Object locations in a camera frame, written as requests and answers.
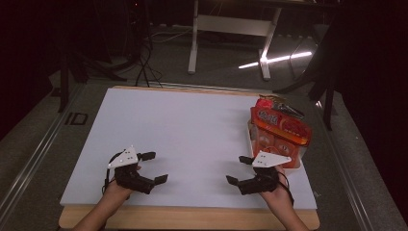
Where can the metal floor rail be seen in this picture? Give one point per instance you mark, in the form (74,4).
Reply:
(35,157)

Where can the person's right hand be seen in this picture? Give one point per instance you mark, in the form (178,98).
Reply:
(279,199)

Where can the black equipment rack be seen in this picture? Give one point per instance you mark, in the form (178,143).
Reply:
(138,32)

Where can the orange multi-pack snack packet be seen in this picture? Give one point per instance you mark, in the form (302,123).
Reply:
(279,125)

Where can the wooden table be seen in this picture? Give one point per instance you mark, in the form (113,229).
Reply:
(192,218)

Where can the person's left hand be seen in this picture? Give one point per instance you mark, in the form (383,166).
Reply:
(117,194)

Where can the black floor stand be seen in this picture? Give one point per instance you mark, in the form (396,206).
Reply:
(327,109)

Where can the white table sheet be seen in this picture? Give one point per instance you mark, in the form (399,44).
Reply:
(192,128)

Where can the white divided food container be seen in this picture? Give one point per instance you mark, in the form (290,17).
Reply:
(294,171)

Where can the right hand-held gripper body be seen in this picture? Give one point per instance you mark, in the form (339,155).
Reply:
(263,181)

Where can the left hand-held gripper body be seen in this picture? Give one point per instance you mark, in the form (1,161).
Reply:
(131,179)

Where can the white desk frame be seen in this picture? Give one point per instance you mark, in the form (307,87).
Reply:
(231,25)

